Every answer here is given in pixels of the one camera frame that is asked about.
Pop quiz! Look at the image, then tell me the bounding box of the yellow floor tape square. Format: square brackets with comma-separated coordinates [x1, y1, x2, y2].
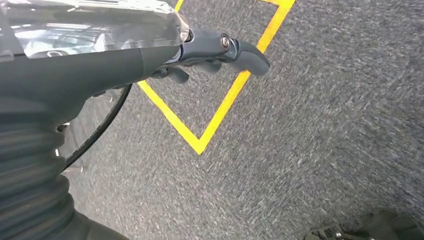
[137, 0, 296, 156]

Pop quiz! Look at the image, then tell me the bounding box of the black robot foot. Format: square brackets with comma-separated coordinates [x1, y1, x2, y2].
[303, 208, 424, 240]

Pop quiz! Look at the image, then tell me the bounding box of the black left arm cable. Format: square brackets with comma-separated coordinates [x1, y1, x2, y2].
[61, 84, 133, 171]

